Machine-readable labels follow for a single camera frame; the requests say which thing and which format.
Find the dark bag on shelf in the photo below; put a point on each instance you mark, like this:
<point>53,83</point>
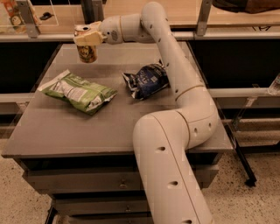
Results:
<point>248,6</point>

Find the green chip bag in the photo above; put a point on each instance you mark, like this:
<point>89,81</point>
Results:
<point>83,95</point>

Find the small black object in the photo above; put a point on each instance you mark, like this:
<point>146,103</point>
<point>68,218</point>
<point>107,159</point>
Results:
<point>46,15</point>

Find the grey drawer cabinet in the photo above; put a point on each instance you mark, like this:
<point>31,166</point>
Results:
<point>52,134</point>

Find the orange soda can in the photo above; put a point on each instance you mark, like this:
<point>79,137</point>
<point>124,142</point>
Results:
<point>87,53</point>

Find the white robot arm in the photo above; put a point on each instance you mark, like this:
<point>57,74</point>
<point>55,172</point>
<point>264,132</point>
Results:
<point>160,139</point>

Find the blue chip bag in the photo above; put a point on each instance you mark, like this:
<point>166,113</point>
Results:
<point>147,81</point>

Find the metal shelf post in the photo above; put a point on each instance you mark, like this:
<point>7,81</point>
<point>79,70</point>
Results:
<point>97,10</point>
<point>25,8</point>
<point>204,12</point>

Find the left metal shelf post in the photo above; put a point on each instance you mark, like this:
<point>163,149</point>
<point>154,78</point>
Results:
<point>25,8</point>

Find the middle metal shelf post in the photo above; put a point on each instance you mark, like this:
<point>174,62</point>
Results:
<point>97,10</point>

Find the right metal shelf post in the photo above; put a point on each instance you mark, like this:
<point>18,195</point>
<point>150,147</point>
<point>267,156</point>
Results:
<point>204,12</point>

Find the top grey drawer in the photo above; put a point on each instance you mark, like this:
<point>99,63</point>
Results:
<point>86,180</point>

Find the grey drawer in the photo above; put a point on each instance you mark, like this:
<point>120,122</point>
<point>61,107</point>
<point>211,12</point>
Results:
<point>112,219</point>
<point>86,180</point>
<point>108,205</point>

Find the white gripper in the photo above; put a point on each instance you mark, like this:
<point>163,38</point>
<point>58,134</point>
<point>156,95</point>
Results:
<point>110,30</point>

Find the middle grey drawer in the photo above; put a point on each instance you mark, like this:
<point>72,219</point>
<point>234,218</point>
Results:
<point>108,205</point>

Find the colourful snack package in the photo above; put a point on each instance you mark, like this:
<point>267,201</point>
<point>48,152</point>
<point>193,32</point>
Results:
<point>11,20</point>

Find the bottom grey drawer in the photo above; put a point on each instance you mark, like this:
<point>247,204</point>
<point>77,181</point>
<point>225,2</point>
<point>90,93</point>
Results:
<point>112,219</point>

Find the black metal table leg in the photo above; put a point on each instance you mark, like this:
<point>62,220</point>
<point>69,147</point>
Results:
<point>251,181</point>

